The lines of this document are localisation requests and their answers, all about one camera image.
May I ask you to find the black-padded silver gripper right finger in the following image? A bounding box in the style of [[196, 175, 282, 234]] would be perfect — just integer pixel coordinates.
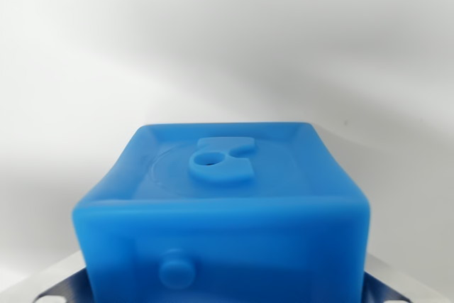
[[359, 251, 450, 303]]

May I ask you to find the black-padded silver gripper left finger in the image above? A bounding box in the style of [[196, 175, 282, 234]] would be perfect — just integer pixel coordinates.
[[5, 250, 95, 303]]

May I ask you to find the blue cube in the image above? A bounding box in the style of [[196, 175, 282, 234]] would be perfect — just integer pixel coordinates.
[[70, 121, 372, 303]]

